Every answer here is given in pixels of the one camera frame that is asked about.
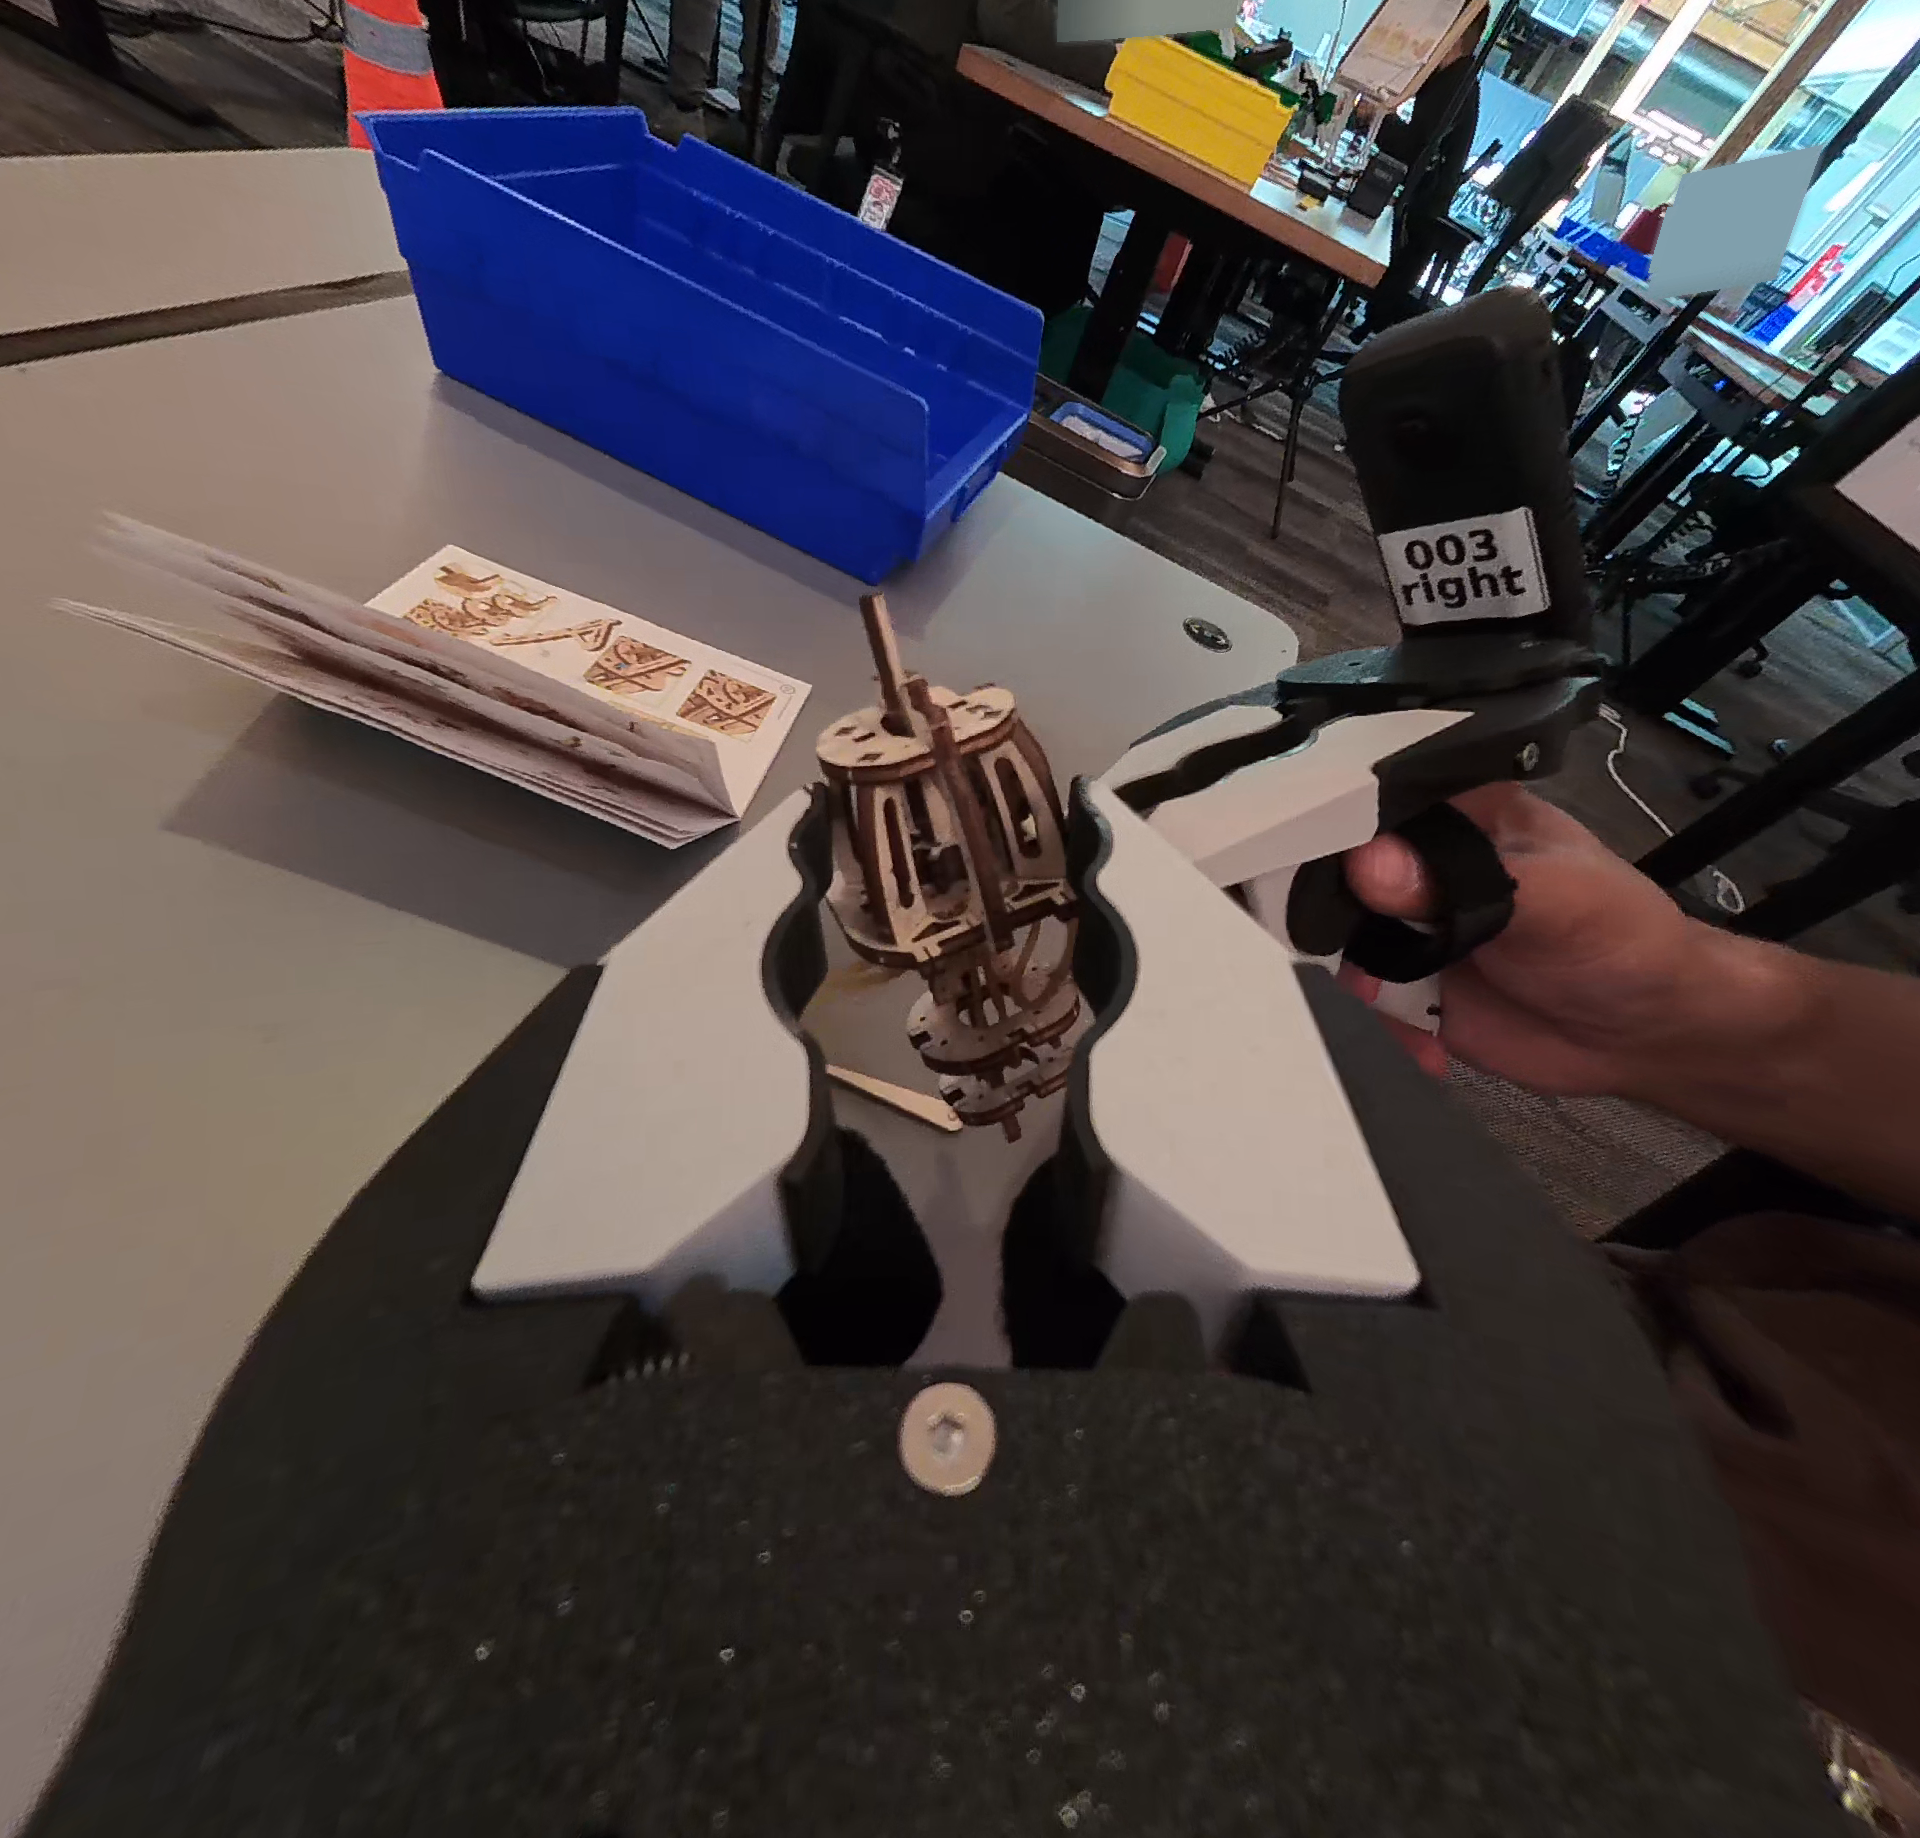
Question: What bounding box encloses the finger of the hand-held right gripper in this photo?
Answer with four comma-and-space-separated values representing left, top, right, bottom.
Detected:
1106, 675, 1330, 818
1143, 705, 1481, 892

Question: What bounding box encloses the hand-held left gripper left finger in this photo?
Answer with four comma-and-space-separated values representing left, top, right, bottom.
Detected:
468, 784, 841, 1308

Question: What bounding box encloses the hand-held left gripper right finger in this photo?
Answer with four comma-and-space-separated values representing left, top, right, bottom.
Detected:
1063, 781, 1422, 1304

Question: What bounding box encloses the wooden model assembly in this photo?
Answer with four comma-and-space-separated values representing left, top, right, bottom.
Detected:
814, 592, 1089, 1143

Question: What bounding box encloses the person's right forearm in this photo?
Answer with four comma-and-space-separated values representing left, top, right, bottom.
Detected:
1783, 944, 1920, 1199

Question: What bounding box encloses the person's right hand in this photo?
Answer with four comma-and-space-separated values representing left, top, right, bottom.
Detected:
1337, 782, 1805, 1109

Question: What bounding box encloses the flat wooden stick piece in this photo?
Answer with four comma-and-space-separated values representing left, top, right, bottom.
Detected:
824, 1064, 965, 1133

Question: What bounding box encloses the wooden workbench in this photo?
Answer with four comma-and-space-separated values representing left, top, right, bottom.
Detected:
954, 45, 1398, 370

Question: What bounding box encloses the metal tray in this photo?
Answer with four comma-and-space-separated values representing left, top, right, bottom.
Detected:
999, 375, 1170, 510

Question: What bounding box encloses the green floor bin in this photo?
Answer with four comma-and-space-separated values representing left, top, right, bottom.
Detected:
1039, 304, 1212, 479

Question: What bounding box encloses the yellow plastic bin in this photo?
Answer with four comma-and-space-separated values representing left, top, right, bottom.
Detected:
1104, 34, 1304, 192

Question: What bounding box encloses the cardboard sign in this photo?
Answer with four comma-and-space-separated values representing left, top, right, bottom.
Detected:
1332, 0, 1519, 104

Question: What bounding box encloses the instruction booklet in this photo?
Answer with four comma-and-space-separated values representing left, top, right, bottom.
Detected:
52, 510, 814, 853

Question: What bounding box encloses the person's brown garment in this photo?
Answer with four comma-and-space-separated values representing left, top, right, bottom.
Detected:
1601, 1205, 1920, 1838

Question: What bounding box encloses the blue plastic bin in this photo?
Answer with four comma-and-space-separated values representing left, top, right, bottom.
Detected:
356, 104, 1047, 588

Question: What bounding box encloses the orange traffic cone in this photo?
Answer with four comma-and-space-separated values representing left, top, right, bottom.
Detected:
335, 0, 449, 151

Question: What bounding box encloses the white floor cable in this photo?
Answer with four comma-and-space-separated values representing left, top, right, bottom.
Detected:
1592, 703, 1746, 914

